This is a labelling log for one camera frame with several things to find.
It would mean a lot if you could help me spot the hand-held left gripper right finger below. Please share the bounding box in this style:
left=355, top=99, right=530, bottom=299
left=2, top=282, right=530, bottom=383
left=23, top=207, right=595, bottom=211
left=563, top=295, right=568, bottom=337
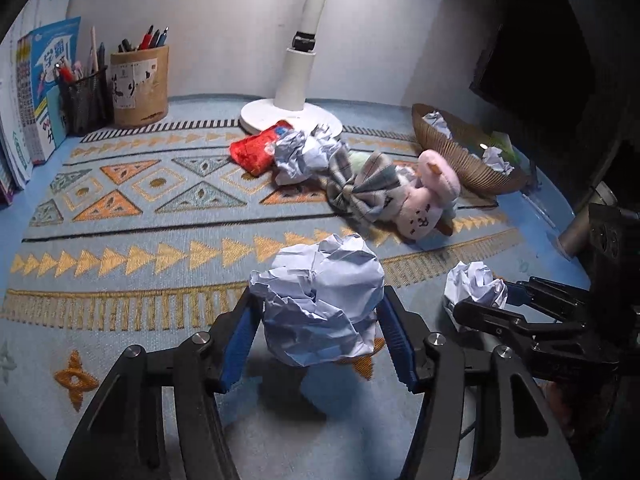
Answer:
left=380, top=285, right=583, bottom=480

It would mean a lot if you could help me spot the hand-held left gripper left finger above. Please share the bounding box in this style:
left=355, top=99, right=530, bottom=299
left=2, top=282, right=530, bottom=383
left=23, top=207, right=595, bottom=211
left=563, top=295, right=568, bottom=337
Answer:
left=55, top=290, right=263, bottom=480

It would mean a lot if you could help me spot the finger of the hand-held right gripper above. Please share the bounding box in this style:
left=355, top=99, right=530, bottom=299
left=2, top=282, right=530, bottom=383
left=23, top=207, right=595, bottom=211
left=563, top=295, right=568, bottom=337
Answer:
left=505, top=276, right=592, bottom=323
left=451, top=298, right=540, bottom=350

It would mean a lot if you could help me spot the brown woven basket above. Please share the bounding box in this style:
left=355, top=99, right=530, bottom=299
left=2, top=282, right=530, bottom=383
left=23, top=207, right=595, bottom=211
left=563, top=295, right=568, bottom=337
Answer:
left=411, top=103, right=528, bottom=196

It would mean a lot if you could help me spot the grey metal tube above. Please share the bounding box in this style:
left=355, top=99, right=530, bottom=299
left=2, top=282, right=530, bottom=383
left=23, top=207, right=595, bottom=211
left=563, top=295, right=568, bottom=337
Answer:
left=556, top=181, right=617, bottom=257

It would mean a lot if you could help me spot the pink bunny plush toy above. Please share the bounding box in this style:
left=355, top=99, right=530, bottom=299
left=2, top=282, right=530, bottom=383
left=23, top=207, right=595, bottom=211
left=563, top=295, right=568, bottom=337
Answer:
left=395, top=150, right=462, bottom=242

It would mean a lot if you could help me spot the blue patterned table mat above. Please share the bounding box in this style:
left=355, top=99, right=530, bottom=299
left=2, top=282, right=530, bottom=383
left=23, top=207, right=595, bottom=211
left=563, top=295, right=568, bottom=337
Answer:
left=0, top=95, right=591, bottom=480

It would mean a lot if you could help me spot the green tissue pack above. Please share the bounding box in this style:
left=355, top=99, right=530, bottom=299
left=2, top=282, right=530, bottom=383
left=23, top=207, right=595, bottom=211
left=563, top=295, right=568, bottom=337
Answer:
left=491, top=131, right=522, bottom=162

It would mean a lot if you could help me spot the plaid fabric bow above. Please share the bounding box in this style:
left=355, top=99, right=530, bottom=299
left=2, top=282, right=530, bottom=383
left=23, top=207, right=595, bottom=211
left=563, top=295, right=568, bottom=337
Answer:
left=327, top=150, right=401, bottom=227

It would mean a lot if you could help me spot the red snack packet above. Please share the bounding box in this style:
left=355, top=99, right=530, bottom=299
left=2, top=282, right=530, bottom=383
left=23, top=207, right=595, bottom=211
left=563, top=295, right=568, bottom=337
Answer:
left=230, top=120, right=296, bottom=177

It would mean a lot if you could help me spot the large crumpled white paper ball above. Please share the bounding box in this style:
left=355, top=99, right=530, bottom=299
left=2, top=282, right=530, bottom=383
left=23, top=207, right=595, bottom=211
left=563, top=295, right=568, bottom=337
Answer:
left=272, top=127, right=351, bottom=187

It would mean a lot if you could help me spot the black monitor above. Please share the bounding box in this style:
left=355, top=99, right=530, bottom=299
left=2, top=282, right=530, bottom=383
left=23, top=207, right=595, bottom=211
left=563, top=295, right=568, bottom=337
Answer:
left=469, top=0, right=626, bottom=131

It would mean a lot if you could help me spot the white desk lamp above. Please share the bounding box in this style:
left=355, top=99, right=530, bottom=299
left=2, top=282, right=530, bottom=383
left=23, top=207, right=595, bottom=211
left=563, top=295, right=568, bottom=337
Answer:
left=240, top=0, right=343, bottom=137

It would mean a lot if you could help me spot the cardboard pen holder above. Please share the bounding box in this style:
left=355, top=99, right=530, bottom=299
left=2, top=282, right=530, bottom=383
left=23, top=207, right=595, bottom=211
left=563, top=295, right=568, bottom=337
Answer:
left=110, top=45, right=170, bottom=127

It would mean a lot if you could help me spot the purple yellow book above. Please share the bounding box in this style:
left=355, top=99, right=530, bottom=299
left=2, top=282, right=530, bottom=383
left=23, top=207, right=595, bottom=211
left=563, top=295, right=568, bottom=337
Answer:
left=0, top=159, right=17, bottom=206

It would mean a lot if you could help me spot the black mesh pen holder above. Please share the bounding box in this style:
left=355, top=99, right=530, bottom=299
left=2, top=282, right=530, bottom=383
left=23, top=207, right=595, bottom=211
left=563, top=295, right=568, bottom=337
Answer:
left=59, top=66, right=112, bottom=136

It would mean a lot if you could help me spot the small teal booklet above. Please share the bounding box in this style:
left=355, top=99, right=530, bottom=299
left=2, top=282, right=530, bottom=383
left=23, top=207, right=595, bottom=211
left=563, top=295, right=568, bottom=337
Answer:
left=39, top=92, right=69, bottom=155

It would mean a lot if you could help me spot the bunch of dark pens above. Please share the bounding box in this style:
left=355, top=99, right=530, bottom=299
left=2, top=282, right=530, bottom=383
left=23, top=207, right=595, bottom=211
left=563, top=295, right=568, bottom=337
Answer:
left=117, top=24, right=170, bottom=53

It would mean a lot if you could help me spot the bunch of pencils and pens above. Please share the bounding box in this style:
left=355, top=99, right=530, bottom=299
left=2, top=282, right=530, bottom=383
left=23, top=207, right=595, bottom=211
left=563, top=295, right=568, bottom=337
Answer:
left=55, top=26, right=108, bottom=83

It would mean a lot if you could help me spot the blue cartoon cover workbook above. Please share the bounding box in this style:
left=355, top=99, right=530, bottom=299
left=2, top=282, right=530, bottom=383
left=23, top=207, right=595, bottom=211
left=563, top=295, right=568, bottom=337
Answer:
left=16, top=16, right=82, bottom=165

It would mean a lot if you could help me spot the stack of books and papers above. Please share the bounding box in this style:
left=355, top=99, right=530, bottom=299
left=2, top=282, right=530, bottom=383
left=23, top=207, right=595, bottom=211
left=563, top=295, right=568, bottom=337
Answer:
left=0, top=0, right=75, bottom=192

